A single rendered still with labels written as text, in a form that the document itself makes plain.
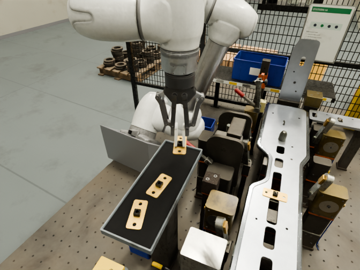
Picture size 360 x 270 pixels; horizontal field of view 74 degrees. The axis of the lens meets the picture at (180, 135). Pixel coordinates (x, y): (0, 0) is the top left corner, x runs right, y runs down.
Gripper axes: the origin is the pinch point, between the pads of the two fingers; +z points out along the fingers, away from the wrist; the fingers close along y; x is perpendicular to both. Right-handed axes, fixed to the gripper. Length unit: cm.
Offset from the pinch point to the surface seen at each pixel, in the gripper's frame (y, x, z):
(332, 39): 82, 90, -2
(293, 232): 36.1, -13.9, 26.0
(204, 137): 8.7, 21.6, 17.9
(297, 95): 62, 68, 22
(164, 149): -5.5, 4.5, 9.9
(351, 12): 86, 89, -16
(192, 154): 4.0, 2.6, 9.9
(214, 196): 11.2, -7.9, 17.9
